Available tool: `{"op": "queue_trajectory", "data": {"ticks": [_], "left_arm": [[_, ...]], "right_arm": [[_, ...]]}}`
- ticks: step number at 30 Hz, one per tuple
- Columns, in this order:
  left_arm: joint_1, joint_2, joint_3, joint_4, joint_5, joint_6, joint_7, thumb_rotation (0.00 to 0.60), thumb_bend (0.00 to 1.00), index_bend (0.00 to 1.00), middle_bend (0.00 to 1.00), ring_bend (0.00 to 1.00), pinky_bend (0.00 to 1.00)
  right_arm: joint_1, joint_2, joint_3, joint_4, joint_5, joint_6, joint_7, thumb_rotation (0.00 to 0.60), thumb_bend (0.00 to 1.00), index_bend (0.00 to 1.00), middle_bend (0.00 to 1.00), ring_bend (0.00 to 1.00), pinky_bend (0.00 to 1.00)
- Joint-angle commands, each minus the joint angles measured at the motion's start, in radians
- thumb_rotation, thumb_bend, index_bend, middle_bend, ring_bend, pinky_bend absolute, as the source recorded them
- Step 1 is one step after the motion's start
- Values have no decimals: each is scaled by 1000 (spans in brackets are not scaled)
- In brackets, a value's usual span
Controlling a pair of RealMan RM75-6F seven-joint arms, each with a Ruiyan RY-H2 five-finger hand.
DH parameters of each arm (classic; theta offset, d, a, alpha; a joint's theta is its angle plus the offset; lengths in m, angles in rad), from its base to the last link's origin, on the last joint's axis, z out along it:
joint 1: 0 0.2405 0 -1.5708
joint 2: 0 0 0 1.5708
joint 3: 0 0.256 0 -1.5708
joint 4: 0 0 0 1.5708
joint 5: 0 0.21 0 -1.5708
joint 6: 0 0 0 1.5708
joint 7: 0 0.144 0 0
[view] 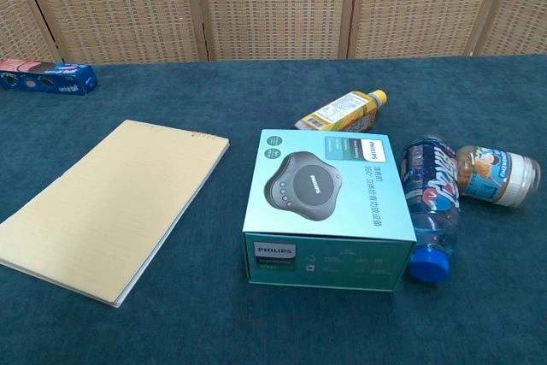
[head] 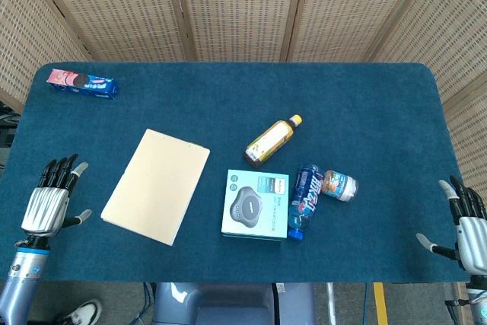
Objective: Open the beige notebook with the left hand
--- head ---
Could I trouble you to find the small jar white lid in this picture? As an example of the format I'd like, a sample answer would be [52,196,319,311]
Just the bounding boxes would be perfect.
[321,170,359,203]

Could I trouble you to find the woven bamboo folding screen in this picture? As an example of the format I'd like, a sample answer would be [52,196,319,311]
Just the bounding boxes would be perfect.
[0,0,487,204]

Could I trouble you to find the dark equipment beside table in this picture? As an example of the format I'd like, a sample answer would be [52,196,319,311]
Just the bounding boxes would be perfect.
[0,102,20,174]

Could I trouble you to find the dark blue table cloth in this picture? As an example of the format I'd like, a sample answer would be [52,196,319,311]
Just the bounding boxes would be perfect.
[0,62,469,284]

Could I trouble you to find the yellow floor tape strip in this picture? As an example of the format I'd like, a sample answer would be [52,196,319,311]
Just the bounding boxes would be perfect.
[373,282,390,325]

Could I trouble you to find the teal speaker product box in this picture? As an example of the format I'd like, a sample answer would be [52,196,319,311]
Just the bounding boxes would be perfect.
[221,168,290,241]

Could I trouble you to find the yellow cap tea bottle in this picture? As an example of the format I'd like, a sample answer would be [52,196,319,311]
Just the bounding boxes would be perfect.
[243,113,304,168]

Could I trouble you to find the blue floor cable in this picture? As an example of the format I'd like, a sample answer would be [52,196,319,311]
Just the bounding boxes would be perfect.
[363,282,372,325]

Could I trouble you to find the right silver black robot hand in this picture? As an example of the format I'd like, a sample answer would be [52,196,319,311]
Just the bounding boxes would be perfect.
[415,175,487,275]

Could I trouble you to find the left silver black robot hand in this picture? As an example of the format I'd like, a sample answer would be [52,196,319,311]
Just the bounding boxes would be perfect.
[21,154,93,238]

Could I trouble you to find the black floor cables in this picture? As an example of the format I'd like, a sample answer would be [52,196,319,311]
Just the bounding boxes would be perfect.
[138,282,157,325]

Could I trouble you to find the beige notebook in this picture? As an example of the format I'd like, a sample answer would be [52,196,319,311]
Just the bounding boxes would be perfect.
[100,129,211,247]

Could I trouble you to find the white sneaker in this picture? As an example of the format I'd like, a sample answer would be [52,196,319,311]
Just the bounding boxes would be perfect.
[53,299,103,325]

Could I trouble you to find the blue pink cookie box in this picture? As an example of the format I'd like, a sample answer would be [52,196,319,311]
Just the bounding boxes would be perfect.
[46,69,119,100]

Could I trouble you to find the white table leg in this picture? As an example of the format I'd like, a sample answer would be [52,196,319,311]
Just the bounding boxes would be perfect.
[326,282,338,325]

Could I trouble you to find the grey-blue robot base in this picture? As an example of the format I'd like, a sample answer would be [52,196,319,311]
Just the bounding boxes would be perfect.
[151,282,317,325]

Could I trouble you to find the blue cap sports drink bottle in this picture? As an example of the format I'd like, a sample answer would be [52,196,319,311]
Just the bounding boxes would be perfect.
[287,164,326,241]

